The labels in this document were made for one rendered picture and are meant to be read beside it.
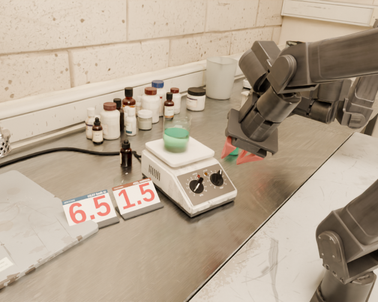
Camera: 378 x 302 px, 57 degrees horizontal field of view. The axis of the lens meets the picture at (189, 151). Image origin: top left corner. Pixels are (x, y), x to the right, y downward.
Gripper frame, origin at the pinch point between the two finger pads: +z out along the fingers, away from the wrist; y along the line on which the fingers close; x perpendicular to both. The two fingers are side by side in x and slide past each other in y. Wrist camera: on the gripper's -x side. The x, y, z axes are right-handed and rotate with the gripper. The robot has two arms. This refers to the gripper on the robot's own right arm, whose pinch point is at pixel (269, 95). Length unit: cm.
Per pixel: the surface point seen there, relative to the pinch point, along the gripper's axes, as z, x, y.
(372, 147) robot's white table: -25.7, 14.6, -23.2
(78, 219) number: -3, 11, 65
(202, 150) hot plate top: -6.4, 4.5, 35.6
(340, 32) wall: 27, -8, -108
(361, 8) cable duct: 18, -21, -104
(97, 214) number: -3, 11, 61
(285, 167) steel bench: -15.2, 13.8, 11.5
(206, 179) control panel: -11.8, 8.1, 39.8
